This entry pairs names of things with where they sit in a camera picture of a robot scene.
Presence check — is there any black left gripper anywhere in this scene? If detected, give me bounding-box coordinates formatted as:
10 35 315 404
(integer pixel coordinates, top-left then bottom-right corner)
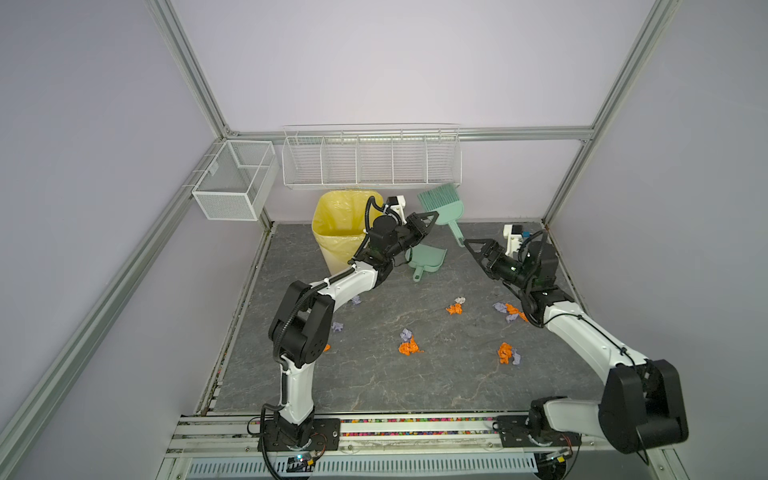
386 212 440 261

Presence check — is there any green plastic dustpan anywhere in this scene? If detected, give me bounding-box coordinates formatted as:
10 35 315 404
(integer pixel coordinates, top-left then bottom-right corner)
405 244 447 282

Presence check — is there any green hand brush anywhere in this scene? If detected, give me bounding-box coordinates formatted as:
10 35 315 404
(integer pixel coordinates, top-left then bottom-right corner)
417 183 464 247

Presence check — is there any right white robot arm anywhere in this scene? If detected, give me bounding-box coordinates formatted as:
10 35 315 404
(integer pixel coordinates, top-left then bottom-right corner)
464 226 689 454

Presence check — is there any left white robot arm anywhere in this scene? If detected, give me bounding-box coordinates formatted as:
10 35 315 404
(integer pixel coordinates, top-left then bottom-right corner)
264 196 439 448

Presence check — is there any orange paper scrap near brush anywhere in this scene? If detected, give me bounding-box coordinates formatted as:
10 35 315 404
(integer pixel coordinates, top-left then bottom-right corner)
446 303 463 315

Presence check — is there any orange paper scrap far right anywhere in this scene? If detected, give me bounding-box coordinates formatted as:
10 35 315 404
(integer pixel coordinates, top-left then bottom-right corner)
504 304 528 323

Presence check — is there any beige bin with yellow bag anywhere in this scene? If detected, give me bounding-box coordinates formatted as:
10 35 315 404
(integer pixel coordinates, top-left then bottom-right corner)
311 190 383 275

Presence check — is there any orange paper scrap right front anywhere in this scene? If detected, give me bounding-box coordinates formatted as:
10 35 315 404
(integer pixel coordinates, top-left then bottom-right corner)
497 342 514 364

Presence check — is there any orange paper scrap centre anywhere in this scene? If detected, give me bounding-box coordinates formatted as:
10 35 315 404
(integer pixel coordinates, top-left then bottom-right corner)
398 337 422 356

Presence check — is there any small white mesh basket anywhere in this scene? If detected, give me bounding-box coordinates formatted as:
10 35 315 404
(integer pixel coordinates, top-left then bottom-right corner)
192 140 279 222

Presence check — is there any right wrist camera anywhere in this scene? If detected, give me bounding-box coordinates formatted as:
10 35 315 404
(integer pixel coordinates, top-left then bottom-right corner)
503 224 531 256

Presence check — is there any long white wire basket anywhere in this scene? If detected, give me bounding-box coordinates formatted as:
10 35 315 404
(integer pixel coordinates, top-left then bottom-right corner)
281 124 463 189

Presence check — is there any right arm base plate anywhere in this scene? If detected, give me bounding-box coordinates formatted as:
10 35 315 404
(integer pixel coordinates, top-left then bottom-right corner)
492 414 582 448

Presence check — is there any white vented cable duct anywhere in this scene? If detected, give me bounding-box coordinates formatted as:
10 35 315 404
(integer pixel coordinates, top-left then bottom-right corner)
186 452 538 479

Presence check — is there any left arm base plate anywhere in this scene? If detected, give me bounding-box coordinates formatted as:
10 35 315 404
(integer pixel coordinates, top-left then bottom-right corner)
259 417 341 452

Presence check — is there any aluminium corner frame post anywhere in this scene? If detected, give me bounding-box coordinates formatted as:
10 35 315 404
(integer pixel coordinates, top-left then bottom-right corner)
543 1 680 225

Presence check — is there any aluminium front rail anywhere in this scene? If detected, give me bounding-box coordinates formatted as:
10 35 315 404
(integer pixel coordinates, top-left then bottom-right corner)
164 409 673 460

